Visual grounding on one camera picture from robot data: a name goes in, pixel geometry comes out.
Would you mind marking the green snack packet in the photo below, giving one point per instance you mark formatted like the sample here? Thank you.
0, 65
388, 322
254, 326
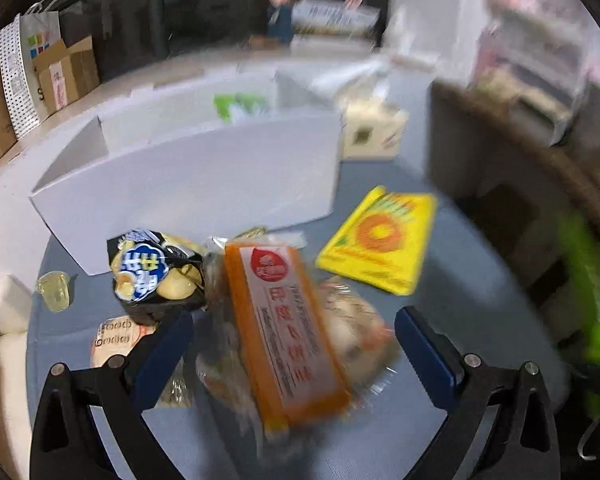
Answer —
240, 106

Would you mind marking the black and blue snack bag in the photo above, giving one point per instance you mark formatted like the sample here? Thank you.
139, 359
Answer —
152, 272

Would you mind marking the clear plastic wrapped packet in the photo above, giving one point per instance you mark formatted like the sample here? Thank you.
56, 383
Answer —
365, 77

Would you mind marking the open cardboard box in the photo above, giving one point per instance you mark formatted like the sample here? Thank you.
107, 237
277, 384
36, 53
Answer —
65, 74

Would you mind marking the orange snack packet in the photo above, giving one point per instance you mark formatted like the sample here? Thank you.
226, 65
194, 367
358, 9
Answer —
280, 332

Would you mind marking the white storage box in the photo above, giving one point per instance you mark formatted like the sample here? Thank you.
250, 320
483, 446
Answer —
190, 165

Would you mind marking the clear wrapped pastry packet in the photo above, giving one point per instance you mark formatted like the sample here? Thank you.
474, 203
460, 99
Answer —
350, 330

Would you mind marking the good garden snack packet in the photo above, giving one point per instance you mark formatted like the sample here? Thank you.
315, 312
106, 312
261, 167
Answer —
117, 342

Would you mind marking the shelf of packaged goods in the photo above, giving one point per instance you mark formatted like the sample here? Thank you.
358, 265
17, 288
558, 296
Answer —
530, 55

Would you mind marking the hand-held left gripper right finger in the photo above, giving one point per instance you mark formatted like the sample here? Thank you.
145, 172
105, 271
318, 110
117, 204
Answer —
425, 355

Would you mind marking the white paper shopping bag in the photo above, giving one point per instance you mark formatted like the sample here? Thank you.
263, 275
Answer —
39, 55

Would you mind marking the yellow snack packet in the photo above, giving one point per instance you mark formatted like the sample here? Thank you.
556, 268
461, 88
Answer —
380, 240

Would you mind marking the beige printed carton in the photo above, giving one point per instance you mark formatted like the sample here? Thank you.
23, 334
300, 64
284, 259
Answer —
372, 127

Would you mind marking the white printed long box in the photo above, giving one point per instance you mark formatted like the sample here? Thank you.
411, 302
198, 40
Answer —
335, 16

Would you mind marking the white patterned paper bag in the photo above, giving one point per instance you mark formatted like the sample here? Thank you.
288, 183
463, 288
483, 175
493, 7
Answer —
20, 80

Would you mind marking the green plastic bag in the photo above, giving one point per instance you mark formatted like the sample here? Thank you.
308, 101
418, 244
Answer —
587, 305

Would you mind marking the small clear jelly cup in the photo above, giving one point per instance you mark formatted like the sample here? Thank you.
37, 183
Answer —
55, 290

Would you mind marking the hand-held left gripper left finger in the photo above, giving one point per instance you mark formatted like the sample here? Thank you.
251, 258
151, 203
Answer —
166, 355

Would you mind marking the dark wicker basket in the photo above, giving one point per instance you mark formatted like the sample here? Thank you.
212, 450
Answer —
520, 220

